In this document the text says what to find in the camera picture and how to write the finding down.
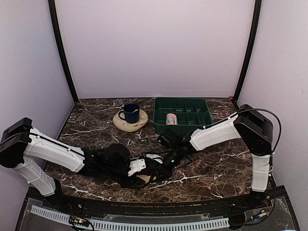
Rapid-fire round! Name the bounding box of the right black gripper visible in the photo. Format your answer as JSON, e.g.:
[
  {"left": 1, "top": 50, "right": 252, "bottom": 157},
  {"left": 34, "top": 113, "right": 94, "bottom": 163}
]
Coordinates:
[{"left": 150, "top": 147, "right": 183, "bottom": 184}]

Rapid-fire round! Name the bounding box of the beige striped sock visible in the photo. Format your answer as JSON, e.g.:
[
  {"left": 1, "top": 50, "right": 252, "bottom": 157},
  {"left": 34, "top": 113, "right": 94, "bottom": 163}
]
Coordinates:
[{"left": 137, "top": 175, "right": 156, "bottom": 183}]

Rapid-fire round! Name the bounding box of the pink patterned sock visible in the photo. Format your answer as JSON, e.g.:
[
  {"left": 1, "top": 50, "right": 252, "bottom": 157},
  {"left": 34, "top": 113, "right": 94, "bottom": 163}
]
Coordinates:
[{"left": 166, "top": 113, "right": 178, "bottom": 125}]

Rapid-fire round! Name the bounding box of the green compartment tray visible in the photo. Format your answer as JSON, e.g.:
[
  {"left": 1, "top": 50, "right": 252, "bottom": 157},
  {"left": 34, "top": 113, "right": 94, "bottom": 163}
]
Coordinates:
[{"left": 153, "top": 97, "right": 212, "bottom": 135}]

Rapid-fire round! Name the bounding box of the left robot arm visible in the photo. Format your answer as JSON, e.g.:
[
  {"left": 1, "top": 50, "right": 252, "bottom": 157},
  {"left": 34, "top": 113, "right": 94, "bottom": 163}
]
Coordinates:
[{"left": 0, "top": 117, "right": 146, "bottom": 210}]

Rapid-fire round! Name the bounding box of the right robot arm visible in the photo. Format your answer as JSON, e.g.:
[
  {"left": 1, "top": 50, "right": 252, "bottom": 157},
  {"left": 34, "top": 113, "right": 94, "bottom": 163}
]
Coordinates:
[{"left": 154, "top": 104, "right": 277, "bottom": 209}]

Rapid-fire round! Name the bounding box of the dark blue mug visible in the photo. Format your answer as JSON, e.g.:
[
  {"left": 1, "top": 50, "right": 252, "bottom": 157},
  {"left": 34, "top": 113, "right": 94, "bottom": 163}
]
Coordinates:
[{"left": 118, "top": 103, "right": 140, "bottom": 124}]

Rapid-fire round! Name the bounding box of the white slotted cable duct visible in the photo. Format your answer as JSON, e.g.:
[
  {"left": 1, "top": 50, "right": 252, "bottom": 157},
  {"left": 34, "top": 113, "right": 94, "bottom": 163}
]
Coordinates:
[{"left": 30, "top": 205, "right": 230, "bottom": 231}]

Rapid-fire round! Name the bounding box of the black front rail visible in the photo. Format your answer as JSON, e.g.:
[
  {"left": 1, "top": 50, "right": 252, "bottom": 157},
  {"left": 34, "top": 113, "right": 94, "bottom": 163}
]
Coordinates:
[{"left": 43, "top": 194, "right": 268, "bottom": 217}]

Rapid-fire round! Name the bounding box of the black left frame post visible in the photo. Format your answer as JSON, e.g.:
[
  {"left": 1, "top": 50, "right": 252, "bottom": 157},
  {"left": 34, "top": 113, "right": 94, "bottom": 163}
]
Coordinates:
[{"left": 48, "top": 0, "right": 79, "bottom": 104}]

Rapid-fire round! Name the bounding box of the black frame post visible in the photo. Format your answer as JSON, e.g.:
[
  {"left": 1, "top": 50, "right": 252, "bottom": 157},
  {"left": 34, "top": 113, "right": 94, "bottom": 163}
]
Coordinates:
[
  {"left": 48, "top": 0, "right": 79, "bottom": 104},
  {"left": 233, "top": 0, "right": 262, "bottom": 101}
]

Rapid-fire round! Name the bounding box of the black right frame post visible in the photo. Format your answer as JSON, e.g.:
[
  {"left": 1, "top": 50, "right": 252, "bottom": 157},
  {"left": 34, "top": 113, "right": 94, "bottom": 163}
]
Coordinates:
[{"left": 233, "top": 0, "right": 262, "bottom": 101}]

